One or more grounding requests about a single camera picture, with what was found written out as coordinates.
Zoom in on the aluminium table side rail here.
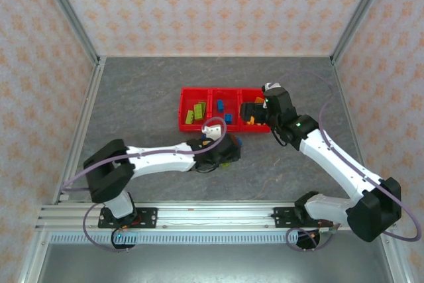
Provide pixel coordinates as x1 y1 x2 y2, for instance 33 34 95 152
52 56 107 205
331 56 370 181

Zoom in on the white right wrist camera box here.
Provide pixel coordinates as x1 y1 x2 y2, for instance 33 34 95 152
262 81 283 93

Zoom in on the grey metal base panel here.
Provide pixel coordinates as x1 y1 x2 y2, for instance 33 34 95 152
36 241 395 283

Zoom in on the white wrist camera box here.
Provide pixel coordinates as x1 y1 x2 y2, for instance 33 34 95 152
201 125 222 141
262 81 283 93

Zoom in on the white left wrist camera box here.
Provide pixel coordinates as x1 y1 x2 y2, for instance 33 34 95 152
201 125 222 141

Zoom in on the grey slotted cable duct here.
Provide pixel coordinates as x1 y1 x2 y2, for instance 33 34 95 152
49 229 299 246

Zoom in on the aluminium frame post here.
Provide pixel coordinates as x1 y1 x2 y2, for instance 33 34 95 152
34 0 102 65
330 0 398 65

